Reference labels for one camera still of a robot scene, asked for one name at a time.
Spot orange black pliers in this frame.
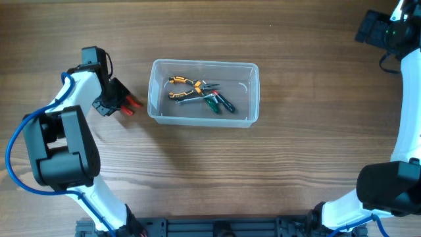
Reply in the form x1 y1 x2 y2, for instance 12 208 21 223
168 76 218 101

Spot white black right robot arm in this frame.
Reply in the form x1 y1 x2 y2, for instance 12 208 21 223
305 0 420 236

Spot red black screwdriver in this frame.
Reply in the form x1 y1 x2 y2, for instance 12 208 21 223
212 90 235 113

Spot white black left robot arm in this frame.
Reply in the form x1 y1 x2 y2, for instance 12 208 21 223
5 46 148 236

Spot red handled cutters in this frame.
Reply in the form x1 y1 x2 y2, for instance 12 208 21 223
120 95 143 116

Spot silver socket wrench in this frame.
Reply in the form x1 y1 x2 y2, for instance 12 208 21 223
176 93 218 104

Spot green handled screwdriver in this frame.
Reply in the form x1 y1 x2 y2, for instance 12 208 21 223
204 94 220 114

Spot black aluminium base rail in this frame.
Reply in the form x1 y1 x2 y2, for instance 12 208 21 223
75 215 366 237

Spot clear plastic container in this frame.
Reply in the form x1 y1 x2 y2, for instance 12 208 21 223
147 59 260 128

